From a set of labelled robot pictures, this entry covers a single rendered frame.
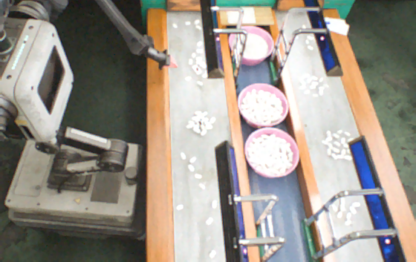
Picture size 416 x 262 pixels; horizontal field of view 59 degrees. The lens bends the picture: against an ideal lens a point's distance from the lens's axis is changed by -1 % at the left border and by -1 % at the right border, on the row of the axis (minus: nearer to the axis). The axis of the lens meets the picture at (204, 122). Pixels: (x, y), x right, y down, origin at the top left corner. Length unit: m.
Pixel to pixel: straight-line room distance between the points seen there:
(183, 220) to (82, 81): 1.70
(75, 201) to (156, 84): 0.75
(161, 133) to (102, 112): 1.09
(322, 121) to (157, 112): 0.87
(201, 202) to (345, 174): 0.72
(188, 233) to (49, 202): 0.79
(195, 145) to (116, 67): 1.45
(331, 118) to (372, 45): 1.72
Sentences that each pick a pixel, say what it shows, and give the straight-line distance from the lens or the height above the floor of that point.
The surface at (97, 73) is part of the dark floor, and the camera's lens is 3.08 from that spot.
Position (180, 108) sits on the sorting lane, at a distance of 1.93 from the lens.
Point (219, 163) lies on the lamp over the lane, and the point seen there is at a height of 1.07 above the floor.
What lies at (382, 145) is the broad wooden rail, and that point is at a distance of 2.08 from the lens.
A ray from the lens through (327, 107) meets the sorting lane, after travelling 2.10.
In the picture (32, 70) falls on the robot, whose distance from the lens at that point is 1.26.
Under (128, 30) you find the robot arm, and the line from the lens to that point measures 1.86.
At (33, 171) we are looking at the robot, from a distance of 2.19.
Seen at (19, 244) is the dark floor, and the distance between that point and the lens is 2.60.
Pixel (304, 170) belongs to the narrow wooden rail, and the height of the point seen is 0.76.
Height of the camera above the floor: 2.36
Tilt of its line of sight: 59 degrees down
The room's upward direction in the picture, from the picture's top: 7 degrees clockwise
